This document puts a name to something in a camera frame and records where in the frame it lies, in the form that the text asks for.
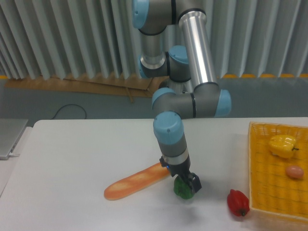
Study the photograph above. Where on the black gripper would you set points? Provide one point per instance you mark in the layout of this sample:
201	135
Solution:
180	165

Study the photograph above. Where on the green toy bell pepper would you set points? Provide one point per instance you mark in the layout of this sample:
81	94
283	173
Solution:
182	188

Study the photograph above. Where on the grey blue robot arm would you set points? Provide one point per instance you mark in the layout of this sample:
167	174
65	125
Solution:
174	43

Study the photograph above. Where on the red toy bell pepper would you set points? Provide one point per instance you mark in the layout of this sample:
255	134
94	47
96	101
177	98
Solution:
238	203

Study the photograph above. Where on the yellow woven basket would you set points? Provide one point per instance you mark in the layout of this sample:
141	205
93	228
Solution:
271	191

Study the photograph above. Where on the yellow toy bell pepper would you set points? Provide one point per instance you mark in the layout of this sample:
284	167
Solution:
283	146

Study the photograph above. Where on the toy baguette bread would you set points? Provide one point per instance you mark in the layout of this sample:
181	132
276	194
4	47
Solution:
136	182

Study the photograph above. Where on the brown toy egg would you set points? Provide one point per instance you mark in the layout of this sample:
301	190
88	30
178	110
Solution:
294	171

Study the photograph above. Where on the brown cardboard sheet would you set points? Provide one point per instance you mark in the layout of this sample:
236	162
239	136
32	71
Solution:
131	87

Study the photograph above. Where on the silver laptop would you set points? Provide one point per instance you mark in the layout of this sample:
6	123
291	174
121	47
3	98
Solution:
11	131

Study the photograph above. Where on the grey pleated curtain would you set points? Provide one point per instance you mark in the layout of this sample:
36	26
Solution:
60	38

